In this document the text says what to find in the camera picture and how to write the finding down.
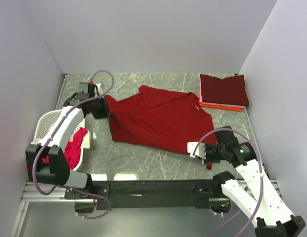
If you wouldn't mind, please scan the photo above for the red t-shirt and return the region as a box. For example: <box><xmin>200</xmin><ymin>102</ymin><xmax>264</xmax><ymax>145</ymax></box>
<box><xmin>103</xmin><ymin>85</ymin><xmax>215</xmax><ymax>171</ymax></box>

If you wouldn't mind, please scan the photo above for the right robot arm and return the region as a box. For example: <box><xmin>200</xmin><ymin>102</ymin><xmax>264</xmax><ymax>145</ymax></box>
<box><xmin>190</xmin><ymin>126</ymin><xmax>306</xmax><ymax>237</ymax></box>

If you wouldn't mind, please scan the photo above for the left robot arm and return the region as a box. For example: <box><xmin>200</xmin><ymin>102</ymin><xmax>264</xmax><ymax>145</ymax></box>
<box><xmin>25</xmin><ymin>82</ymin><xmax>110</xmax><ymax>198</ymax></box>

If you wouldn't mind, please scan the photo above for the beige t-shirt in basket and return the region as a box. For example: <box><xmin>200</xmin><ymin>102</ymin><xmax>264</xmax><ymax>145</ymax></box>
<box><xmin>31</xmin><ymin>127</ymin><xmax>91</xmax><ymax>150</ymax></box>

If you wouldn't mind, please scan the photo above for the pink t-shirt in basket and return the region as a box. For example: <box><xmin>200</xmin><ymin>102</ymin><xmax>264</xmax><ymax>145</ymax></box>
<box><xmin>24</xmin><ymin>127</ymin><xmax>88</xmax><ymax>172</ymax></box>

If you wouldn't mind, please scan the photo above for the black base beam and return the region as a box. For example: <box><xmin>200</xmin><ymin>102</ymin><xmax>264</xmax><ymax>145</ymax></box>
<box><xmin>64</xmin><ymin>179</ymin><xmax>233</xmax><ymax>213</ymax></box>

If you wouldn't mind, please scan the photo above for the white laundry basket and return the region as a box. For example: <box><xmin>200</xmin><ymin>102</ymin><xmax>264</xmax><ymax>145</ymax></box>
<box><xmin>33</xmin><ymin>107</ymin><xmax>85</xmax><ymax>171</ymax></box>

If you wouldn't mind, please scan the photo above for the folded maroon t-shirt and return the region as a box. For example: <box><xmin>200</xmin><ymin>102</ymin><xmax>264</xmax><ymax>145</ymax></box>
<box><xmin>200</xmin><ymin>74</ymin><xmax>250</xmax><ymax>107</ymax></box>

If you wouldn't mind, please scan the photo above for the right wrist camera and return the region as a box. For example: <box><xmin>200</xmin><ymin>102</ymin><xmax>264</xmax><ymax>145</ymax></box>
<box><xmin>187</xmin><ymin>142</ymin><xmax>205</xmax><ymax>159</ymax></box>

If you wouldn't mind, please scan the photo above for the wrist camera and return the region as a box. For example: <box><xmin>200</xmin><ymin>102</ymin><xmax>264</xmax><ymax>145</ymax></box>
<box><xmin>187</xmin><ymin>142</ymin><xmax>205</xmax><ymax>159</ymax></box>
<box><xmin>89</xmin><ymin>81</ymin><xmax>106</xmax><ymax>94</ymax></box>

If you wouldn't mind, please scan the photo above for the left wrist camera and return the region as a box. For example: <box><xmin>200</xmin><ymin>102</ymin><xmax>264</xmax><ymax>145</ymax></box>
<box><xmin>89</xmin><ymin>81</ymin><xmax>106</xmax><ymax>94</ymax></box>

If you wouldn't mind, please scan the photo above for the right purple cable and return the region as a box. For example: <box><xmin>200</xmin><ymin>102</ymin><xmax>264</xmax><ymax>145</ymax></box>
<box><xmin>191</xmin><ymin>125</ymin><xmax>264</xmax><ymax>237</ymax></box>

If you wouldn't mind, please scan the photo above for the purple cable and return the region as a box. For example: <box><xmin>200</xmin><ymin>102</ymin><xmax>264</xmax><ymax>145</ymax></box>
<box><xmin>31</xmin><ymin>70</ymin><xmax>115</xmax><ymax>220</ymax></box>
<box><xmin>191</xmin><ymin>125</ymin><xmax>264</xmax><ymax>237</ymax></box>

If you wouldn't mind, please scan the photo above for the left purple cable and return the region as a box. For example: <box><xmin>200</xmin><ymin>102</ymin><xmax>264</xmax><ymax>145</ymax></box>
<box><xmin>31</xmin><ymin>70</ymin><xmax>115</xmax><ymax>220</ymax></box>

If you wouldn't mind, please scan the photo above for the aluminium rail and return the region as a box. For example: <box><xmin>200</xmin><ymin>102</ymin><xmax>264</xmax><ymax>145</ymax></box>
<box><xmin>21</xmin><ymin>180</ymin><xmax>282</xmax><ymax>203</ymax></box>

